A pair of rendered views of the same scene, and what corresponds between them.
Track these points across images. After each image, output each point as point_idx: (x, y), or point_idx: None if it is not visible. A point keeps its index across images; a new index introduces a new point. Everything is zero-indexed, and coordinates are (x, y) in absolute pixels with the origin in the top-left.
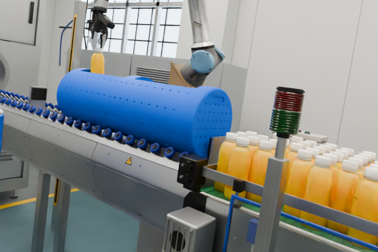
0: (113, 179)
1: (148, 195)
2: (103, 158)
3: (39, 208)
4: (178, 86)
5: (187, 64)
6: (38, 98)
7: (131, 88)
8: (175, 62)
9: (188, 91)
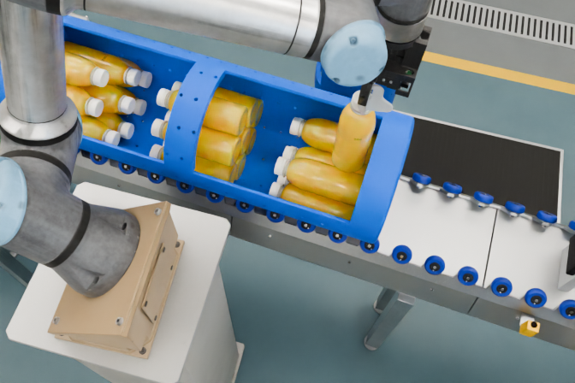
0: None
1: None
2: None
3: None
4: (87, 27)
5: (115, 227)
6: (569, 250)
7: (188, 50)
8: (159, 225)
9: (65, 16)
